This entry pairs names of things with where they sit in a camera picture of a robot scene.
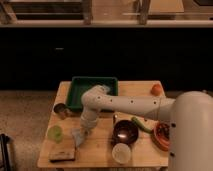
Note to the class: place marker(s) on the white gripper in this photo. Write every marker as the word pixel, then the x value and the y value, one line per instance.
pixel 87 126

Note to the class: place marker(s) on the white towel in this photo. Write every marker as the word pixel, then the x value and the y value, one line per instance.
pixel 79 136

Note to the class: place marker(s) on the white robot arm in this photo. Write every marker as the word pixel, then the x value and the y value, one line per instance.
pixel 190 117

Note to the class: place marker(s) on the small dark bottle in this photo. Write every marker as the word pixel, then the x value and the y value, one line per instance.
pixel 115 116

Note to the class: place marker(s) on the small metal cup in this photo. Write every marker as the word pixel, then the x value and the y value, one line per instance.
pixel 62 111

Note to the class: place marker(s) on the green plastic cup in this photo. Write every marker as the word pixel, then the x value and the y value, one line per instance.
pixel 55 134

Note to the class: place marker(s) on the dark metal bowl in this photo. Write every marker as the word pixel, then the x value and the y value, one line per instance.
pixel 125 131

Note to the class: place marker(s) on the green plastic tray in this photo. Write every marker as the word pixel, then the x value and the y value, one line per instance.
pixel 81 84

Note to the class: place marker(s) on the green cucumber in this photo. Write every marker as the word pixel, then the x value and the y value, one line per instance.
pixel 139 124

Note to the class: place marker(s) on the orange bowl with food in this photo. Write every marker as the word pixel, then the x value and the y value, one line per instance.
pixel 161 136

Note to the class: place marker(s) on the orange fruit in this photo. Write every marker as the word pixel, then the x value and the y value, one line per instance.
pixel 156 90

